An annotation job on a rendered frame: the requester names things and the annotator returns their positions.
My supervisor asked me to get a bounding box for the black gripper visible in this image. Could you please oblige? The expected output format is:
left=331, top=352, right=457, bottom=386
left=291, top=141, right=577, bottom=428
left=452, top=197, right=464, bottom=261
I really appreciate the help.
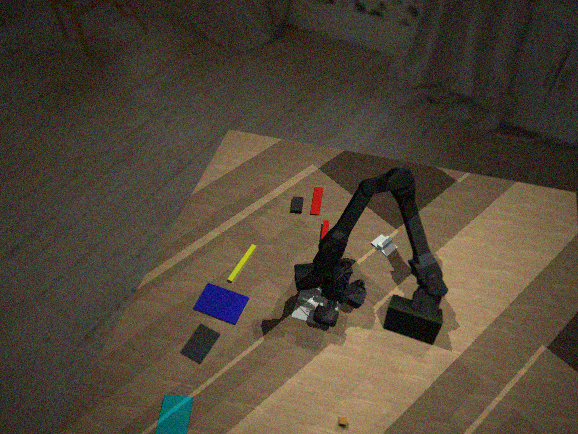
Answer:
left=313, top=274, right=351, bottom=327

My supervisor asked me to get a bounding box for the blue flat rectangular plate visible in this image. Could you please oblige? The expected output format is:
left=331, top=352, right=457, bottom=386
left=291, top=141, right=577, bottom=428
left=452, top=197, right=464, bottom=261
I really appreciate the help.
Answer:
left=193, top=283, right=249, bottom=325

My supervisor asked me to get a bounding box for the yellow flat bar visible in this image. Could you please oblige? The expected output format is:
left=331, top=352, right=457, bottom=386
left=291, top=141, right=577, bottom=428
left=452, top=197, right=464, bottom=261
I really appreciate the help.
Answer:
left=227, top=244, right=257, bottom=283

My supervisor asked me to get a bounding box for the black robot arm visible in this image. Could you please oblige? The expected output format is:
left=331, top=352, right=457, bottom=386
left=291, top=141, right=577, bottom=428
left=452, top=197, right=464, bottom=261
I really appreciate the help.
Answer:
left=294, top=167, right=448, bottom=318

